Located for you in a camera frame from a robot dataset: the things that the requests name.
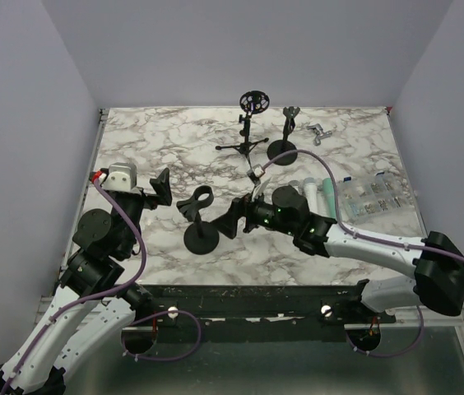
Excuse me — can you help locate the aluminium rail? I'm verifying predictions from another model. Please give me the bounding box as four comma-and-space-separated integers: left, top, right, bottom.
34, 297, 464, 328

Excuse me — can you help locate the black shock-mount tripod stand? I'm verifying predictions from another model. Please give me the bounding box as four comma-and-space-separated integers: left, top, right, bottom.
215, 91, 270, 165

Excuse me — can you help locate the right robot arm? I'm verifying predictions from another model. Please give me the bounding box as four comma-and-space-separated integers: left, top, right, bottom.
212, 186, 464, 323

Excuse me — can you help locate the silver metal faucet part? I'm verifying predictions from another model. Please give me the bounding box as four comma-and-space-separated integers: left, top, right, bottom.
306, 123, 332, 146

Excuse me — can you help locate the black left-corner microphone stand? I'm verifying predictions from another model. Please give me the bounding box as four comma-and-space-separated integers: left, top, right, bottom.
176, 185, 220, 255

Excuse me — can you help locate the mint green microphone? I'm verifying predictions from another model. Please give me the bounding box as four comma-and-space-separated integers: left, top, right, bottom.
322, 178, 336, 219

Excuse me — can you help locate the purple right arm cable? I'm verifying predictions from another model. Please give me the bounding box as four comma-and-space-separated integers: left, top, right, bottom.
260, 150, 464, 358

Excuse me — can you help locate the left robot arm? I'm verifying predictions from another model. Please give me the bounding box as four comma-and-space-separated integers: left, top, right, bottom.
0, 163, 172, 394

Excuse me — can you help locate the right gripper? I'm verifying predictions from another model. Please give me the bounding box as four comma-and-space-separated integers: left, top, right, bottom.
209, 184, 296, 239

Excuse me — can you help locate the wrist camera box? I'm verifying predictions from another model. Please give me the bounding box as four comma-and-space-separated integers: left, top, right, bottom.
247, 165, 271, 202
90, 163, 140, 193

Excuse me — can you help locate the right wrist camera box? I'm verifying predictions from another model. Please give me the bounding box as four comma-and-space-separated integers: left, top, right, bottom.
247, 165, 271, 202

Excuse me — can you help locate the black round-base microphone stand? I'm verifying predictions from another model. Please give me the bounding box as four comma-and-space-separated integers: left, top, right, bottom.
267, 106, 300, 166

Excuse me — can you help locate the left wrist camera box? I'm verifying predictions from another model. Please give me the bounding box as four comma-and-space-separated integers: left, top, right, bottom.
90, 163, 140, 193

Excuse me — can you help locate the clear plastic screw box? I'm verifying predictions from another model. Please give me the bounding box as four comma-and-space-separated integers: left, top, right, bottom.
336, 171, 414, 224

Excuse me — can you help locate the white microphone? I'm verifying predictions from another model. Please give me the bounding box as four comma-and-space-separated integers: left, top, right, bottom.
303, 177, 320, 214

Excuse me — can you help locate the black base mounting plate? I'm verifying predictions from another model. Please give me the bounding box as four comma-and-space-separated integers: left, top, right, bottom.
121, 284, 396, 350

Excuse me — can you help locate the grey silver microphone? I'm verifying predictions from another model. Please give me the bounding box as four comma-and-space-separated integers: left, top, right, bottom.
288, 180, 302, 193

